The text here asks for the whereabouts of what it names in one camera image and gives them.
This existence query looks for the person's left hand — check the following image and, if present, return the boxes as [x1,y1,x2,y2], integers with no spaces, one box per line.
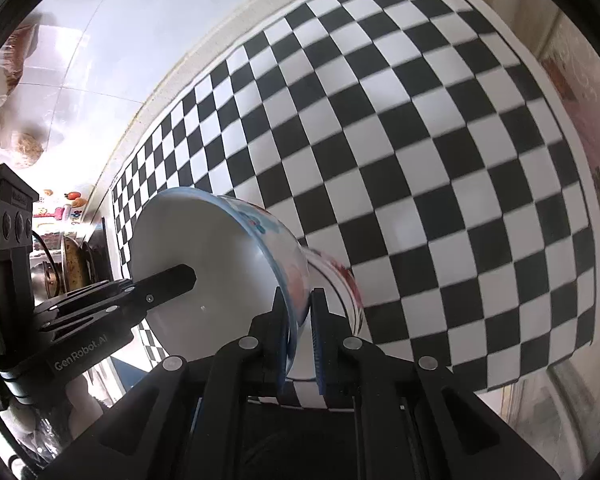
[5,372,108,433]

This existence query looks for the colourful wall stickers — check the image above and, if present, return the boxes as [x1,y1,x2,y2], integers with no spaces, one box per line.
[37,189,88,223]

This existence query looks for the white bowl blue floral print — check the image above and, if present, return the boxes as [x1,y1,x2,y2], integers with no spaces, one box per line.
[130,186,312,381]

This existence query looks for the pink floral cloth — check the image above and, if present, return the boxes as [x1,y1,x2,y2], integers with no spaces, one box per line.
[540,52,600,266]

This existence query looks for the metal pot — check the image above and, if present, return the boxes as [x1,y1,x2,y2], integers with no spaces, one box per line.
[42,234,93,297]

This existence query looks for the brown round object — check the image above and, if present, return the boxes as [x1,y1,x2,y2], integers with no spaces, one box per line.
[11,131,46,170]

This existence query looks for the black panel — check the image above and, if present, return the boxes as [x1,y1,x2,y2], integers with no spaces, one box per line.
[84,217,117,283]

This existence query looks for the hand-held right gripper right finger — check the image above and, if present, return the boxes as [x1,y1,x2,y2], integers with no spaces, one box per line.
[309,288,561,480]

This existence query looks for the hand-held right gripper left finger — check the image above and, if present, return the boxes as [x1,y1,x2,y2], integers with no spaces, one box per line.
[40,287,295,480]

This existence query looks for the clear plastic bag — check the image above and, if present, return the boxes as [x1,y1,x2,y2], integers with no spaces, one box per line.
[0,22,76,173]

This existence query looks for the black cable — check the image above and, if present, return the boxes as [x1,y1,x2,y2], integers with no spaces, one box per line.
[31,229,58,273]

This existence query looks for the white bowl red floral print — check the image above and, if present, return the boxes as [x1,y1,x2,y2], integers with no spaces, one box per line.
[292,247,366,381]

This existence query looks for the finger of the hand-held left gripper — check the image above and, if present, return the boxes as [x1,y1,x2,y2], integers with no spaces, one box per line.
[34,264,197,335]

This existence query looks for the black white checkered tablecloth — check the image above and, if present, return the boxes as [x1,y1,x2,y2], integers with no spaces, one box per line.
[111,0,600,413]

